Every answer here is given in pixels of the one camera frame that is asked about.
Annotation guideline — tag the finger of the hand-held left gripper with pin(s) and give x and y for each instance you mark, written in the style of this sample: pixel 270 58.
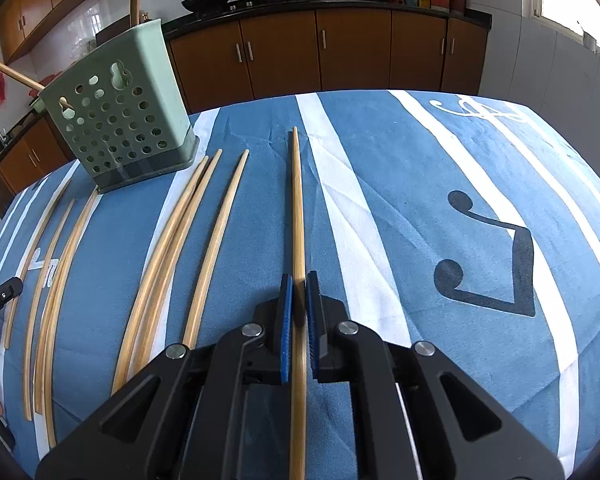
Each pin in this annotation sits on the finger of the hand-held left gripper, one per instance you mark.
pixel 2 294

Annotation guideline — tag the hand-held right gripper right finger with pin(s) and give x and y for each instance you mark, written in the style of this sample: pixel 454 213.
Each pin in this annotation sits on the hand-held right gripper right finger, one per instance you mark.
pixel 312 330

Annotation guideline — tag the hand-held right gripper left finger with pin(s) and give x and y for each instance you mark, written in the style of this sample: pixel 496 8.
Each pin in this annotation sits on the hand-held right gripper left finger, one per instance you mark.
pixel 286 330

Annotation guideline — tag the row of wooden chopsticks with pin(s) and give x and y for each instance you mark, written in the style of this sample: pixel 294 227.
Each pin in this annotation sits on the row of wooden chopsticks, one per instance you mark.
pixel 192 330

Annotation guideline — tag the green perforated utensil holder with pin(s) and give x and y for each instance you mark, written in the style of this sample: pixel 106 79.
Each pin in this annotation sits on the green perforated utensil holder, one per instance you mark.
pixel 130 125

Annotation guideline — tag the blue white striped tablecloth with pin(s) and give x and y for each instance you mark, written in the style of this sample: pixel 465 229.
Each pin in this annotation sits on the blue white striped tablecloth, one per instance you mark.
pixel 390 170

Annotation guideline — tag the clear plastic bag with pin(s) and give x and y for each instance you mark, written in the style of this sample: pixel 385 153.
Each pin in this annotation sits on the clear plastic bag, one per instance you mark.
pixel 82 47

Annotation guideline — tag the brown wooden base cabinets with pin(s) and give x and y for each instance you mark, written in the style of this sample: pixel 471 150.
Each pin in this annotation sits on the brown wooden base cabinets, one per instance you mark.
pixel 280 55

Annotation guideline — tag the black gas stove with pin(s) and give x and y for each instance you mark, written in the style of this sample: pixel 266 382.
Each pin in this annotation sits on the black gas stove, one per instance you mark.
pixel 260 3

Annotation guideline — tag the black stone countertop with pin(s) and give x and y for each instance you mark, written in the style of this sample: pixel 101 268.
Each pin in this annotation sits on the black stone countertop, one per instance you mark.
pixel 360 0

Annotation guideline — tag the brown wooden wall cabinets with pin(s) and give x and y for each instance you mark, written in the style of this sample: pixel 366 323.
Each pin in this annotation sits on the brown wooden wall cabinets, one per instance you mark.
pixel 35 0

